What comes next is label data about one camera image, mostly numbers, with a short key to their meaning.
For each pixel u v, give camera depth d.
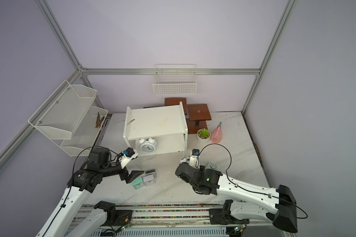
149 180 0.82
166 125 0.72
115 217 0.72
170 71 0.93
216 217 0.73
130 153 0.60
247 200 0.45
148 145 0.75
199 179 0.55
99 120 0.98
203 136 0.96
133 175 0.63
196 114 1.00
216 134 0.93
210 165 0.91
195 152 0.66
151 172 0.84
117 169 0.61
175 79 0.95
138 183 0.81
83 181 0.49
